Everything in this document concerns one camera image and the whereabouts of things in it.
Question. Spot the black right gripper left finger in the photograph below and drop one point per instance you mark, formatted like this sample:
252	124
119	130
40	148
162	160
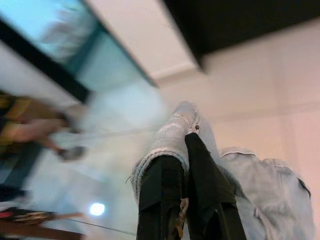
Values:
160	190

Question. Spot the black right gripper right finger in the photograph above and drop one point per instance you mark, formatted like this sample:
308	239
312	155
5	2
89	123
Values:
207	195

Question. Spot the light blue denim jacket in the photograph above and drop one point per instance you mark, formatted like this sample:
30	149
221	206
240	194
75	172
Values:
270	190

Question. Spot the brown wooden table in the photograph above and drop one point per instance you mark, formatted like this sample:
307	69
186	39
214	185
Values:
37	232

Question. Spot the person in pink shirt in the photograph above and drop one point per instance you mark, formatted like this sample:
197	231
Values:
15	117

